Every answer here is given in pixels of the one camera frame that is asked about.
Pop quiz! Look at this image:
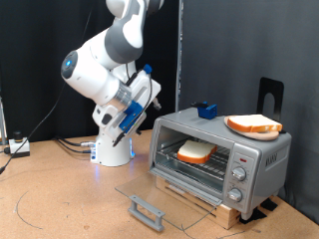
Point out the black metal bookend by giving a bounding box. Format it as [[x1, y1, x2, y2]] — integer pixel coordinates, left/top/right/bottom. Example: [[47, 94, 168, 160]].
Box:
[[257, 77, 286, 134]]

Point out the black curtain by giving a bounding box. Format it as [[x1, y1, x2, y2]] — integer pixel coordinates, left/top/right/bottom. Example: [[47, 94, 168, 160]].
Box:
[[0, 0, 180, 144]]

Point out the grey curtain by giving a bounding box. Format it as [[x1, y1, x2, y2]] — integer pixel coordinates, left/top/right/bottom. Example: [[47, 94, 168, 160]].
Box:
[[180, 0, 319, 224]]

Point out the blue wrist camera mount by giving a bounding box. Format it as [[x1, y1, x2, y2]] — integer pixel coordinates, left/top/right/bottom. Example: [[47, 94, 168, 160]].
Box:
[[118, 64, 154, 134]]

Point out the white bread slice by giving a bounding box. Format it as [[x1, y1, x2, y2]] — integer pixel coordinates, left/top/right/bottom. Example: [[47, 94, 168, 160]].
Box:
[[176, 138, 218, 164], [226, 114, 284, 133]]

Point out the black spatula with blue block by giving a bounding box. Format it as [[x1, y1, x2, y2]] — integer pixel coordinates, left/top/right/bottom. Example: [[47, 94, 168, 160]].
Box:
[[190, 101, 219, 120]]

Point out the metal wire oven rack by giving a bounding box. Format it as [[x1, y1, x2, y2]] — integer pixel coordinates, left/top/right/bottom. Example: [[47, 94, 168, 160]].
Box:
[[157, 137, 231, 180]]

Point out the silver oven knob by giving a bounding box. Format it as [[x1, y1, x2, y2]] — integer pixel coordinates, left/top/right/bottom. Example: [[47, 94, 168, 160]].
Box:
[[226, 187, 243, 203], [231, 166, 247, 182]]

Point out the wooden block under oven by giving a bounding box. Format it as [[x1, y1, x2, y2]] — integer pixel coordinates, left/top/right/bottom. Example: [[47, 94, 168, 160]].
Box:
[[156, 177, 242, 231]]

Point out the grey emergency stop box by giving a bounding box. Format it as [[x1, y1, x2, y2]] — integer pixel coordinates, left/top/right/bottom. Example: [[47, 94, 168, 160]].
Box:
[[8, 130, 31, 159]]

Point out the vertical metal pole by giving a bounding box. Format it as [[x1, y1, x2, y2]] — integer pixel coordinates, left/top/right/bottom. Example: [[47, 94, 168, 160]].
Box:
[[174, 0, 184, 113]]

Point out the base cable with silver connector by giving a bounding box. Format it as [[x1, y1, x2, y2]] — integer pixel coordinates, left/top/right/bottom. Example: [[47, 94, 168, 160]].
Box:
[[54, 135, 98, 149]]

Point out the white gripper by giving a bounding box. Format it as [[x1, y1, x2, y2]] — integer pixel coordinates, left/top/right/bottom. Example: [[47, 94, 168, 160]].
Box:
[[92, 69, 163, 142]]

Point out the black base cable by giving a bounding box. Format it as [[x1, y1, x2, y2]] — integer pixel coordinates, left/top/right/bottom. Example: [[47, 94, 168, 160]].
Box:
[[57, 138, 94, 155]]

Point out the silver toaster oven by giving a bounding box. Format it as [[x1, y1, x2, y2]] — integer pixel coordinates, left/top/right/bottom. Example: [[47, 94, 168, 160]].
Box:
[[148, 108, 293, 221]]

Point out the long black camera cable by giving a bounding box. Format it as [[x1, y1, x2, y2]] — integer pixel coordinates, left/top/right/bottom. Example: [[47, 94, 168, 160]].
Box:
[[0, 6, 155, 174]]

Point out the metal stand leg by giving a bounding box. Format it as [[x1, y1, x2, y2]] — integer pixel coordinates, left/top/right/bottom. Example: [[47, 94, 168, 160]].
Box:
[[0, 96, 8, 146]]

